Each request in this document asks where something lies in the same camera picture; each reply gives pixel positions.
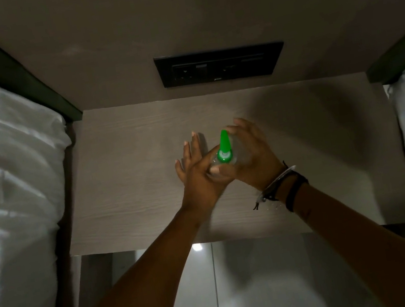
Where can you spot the dark headboard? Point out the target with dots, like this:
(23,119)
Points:
(400,59)
(0,64)

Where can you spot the person's right forearm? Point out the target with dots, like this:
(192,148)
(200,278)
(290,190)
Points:
(375,254)

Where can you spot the person's right thumb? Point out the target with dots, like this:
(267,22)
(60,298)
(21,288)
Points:
(224,171)

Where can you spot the person's left hand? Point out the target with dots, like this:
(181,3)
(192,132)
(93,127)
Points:
(198,186)

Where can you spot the person's left forearm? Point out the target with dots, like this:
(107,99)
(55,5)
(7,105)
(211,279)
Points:
(140,291)

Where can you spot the person's left little finger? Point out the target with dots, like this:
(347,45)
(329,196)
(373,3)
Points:
(180,170)

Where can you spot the silver bangle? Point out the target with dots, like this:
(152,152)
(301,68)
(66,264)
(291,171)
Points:
(279,179)

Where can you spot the person's left thumb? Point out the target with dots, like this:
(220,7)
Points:
(212,155)

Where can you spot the person's right hand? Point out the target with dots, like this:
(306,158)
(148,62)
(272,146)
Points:
(257,162)

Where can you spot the black wristband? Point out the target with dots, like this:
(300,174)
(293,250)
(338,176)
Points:
(297,188)

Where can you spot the person's left middle finger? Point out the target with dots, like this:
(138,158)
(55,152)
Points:
(196,146)

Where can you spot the clear bottle with green cap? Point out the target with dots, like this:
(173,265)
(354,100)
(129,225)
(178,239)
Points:
(225,151)

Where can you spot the black wall socket panel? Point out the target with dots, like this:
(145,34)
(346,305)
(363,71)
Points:
(219,65)

